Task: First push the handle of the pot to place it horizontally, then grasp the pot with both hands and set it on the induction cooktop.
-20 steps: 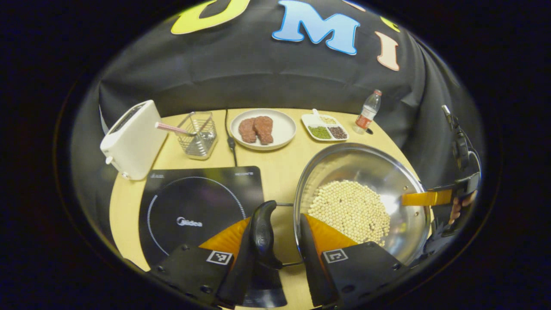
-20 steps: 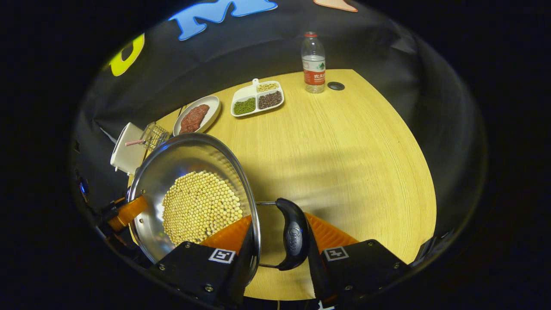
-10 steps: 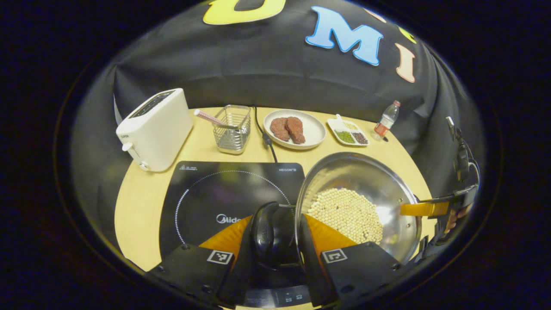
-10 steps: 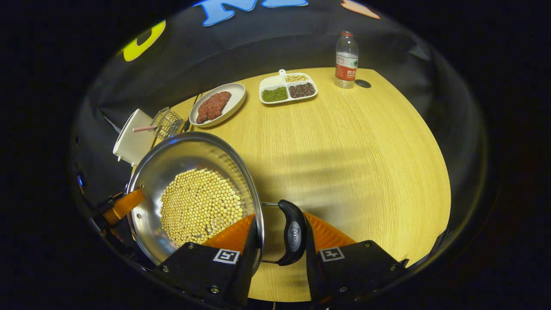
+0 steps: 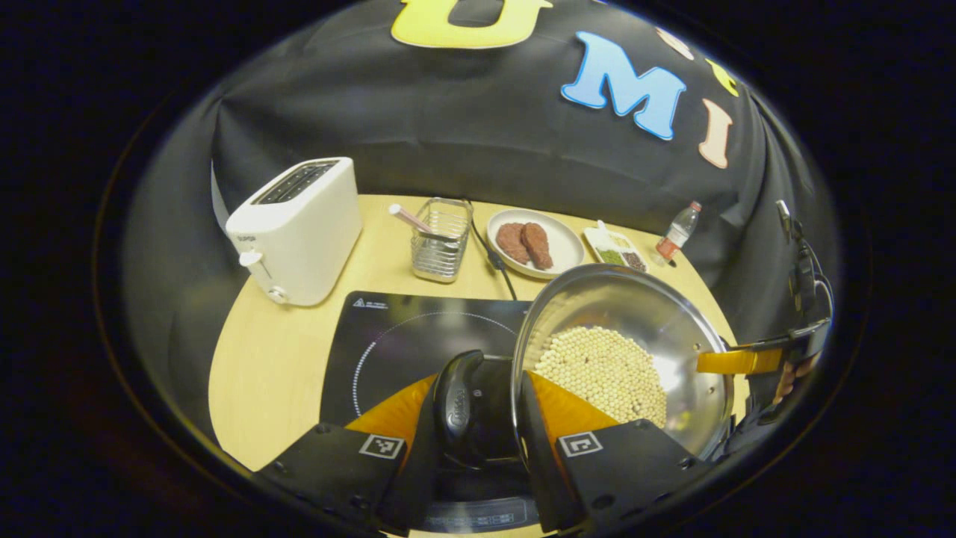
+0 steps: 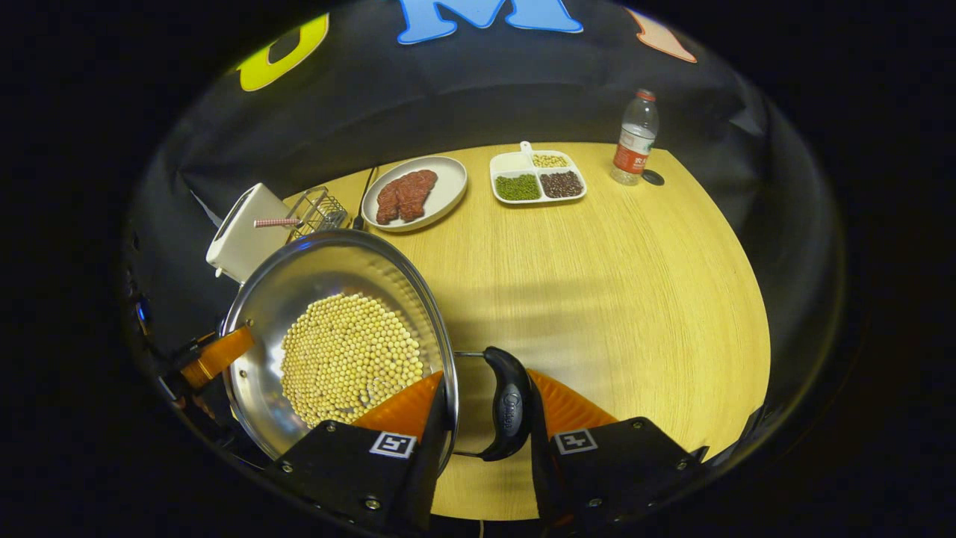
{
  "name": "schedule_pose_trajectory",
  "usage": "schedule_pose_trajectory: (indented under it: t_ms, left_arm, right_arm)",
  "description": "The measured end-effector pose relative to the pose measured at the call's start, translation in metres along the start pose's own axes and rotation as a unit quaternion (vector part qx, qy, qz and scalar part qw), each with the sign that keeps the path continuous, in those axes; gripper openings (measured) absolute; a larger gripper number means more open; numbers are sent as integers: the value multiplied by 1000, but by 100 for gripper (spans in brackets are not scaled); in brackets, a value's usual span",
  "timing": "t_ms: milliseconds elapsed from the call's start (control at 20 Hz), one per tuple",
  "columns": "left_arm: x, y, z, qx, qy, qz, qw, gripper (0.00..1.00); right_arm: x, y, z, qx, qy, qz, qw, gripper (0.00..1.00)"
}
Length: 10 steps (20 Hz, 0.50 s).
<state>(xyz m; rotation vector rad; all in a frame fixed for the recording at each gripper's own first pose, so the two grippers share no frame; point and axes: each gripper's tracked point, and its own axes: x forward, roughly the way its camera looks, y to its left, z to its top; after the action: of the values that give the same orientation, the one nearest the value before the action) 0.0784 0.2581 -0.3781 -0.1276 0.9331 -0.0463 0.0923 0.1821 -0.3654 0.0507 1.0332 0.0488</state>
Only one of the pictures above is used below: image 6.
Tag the white round plate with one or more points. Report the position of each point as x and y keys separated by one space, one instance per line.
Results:
x=448 y=187

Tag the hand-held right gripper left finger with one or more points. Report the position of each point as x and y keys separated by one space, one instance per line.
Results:
x=351 y=471

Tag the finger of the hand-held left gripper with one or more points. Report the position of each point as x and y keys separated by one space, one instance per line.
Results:
x=220 y=355

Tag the clear plastic water bottle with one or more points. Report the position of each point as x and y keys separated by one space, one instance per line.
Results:
x=635 y=142

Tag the black round table grommet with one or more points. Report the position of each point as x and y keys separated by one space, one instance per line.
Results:
x=654 y=178

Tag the white toaster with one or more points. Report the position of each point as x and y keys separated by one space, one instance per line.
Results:
x=246 y=239

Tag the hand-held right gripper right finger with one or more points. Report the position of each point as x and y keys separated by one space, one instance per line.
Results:
x=620 y=463

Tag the red meat slice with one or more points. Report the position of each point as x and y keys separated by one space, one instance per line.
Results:
x=407 y=196

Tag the steel pot with soybeans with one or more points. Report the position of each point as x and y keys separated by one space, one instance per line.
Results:
x=343 y=359

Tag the white divided dish with beans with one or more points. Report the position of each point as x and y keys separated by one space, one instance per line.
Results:
x=523 y=187

